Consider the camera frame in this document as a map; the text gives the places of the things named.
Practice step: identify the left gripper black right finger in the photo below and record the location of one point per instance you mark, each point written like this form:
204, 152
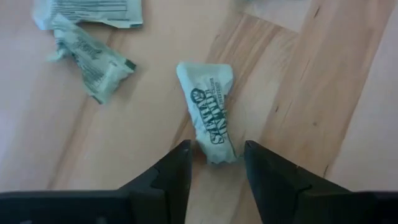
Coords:
280, 193

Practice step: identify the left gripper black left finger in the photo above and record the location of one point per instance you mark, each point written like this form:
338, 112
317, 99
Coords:
168, 193

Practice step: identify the green white stevia sweetener packet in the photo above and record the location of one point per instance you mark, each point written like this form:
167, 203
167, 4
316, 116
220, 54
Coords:
93, 12
205, 102
93, 65

